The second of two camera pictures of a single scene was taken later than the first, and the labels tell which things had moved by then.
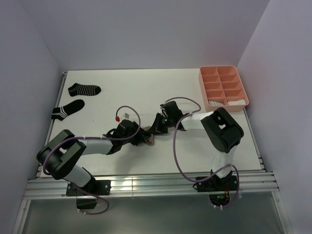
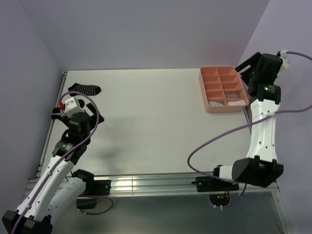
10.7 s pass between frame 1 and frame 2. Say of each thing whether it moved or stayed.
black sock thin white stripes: stayed
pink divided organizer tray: stayed
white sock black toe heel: stayed
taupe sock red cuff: moved
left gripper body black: moved
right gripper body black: moved
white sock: stayed
